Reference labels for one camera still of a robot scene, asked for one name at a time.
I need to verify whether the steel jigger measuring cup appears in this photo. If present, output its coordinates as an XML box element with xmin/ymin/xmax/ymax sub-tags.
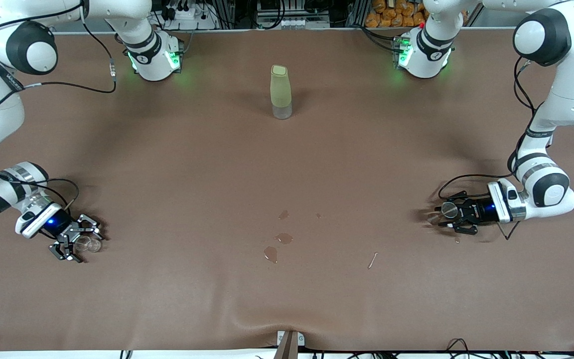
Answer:
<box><xmin>426</xmin><ymin>201</ymin><xmax>460</xmax><ymax>227</ymax></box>

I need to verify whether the clear glass shaker cup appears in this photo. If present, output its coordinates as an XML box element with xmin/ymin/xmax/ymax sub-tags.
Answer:
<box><xmin>74</xmin><ymin>234</ymin><xmax>103</xmax><ymax>255</ymax></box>

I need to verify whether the brown table mat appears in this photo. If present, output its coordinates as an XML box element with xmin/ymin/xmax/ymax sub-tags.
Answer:
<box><xmin>0</xmin><ymin>27</ymin><xmax>574</xmax><ymax>352</ymax></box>

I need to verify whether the green frosted bottle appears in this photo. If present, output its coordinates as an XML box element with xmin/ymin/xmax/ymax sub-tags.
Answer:
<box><xmin>270</xmin><ymin>64</ymin><xmax>292</xmax><ymax>120</ymax></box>

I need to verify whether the metal table edge clamp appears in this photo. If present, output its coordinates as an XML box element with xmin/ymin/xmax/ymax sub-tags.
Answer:
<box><xmin>275</xmin><ymin>330</ymin><xmax>305</xmax><ymax>359</ymax></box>

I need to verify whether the white power strip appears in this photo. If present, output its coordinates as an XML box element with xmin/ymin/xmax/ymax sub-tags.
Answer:
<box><xmin>160</xmin><ymin>0</ymin><xmax>218</xmax><ymax>31</ymax></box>

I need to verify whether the grey electronics box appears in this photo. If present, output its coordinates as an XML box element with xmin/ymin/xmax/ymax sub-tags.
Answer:
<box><xmin>256</xmin><ymin>0</ymin><xmax>331</xmax><ymax>29</ymax></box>

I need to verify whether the black cable loop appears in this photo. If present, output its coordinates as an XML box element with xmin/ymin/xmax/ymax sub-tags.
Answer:
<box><xmin>446</xmin><ymin>338</ymin><xmax>472</xmax><ymax>357</ymax></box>

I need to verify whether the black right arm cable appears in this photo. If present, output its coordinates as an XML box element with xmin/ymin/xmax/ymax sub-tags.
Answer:
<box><xmin>0</xmin><ymin>2</ymin><xmax>118</xmax><ymax>212</ymax></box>

